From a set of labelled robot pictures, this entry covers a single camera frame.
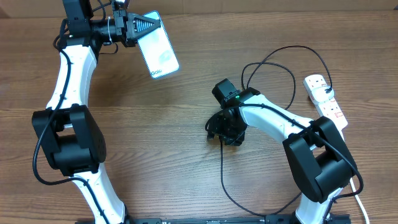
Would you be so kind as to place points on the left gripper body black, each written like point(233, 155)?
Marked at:
point(120, 23)

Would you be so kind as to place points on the blue Samsung Galaxy smartphone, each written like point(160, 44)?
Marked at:
point(157, 50)

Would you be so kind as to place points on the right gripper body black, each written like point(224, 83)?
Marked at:
point(232, 131)

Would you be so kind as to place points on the white charger adapter plug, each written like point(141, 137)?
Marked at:
point(322, 94)

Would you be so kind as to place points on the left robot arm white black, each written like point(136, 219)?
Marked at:
point(67, 133)

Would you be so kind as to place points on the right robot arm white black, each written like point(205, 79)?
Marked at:
point(318, 156)

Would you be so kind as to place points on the white power extension strip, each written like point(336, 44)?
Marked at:
point(330, 109)

